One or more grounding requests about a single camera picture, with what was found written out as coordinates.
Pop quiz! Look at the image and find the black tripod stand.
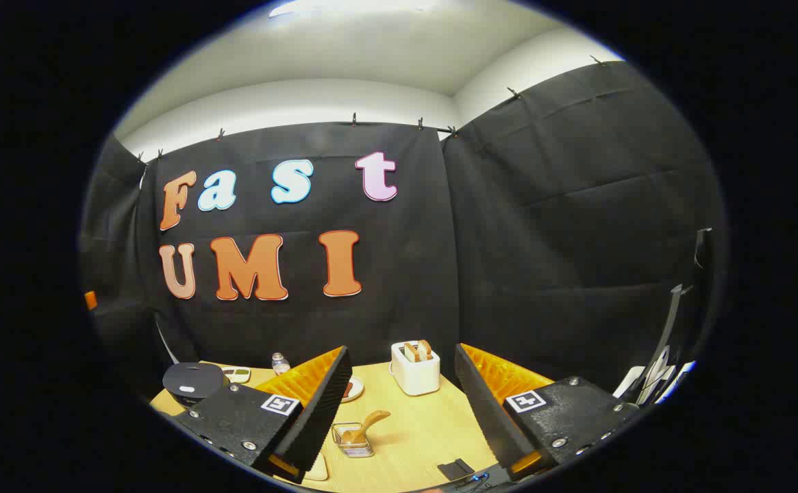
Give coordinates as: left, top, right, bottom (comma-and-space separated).
635, 228, 714, 405

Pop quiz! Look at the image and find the row of cloth clips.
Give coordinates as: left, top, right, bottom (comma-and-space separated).
137, 55, 608, 164

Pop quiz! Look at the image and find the black backdrop cloth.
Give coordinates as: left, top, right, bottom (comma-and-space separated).
78, 60, 728, 398

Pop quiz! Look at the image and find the wooden spoon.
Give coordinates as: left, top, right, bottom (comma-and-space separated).
341, 409, 392, 446

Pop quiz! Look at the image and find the small black block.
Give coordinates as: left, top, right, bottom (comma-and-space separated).
438, 459, 475, 481

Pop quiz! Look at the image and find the white toaster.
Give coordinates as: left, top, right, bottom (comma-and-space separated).
390, 341, 441, 396

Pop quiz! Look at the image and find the white stand base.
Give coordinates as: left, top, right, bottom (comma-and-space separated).
612, 361, 697, 405

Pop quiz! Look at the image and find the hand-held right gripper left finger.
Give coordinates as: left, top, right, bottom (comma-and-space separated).
169, 346, 353, 485

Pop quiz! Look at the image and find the black rice cooker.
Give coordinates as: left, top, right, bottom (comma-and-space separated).
162, 362, 230, 409

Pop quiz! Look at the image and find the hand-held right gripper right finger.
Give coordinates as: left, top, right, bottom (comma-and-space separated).
453, 342, 640, 482

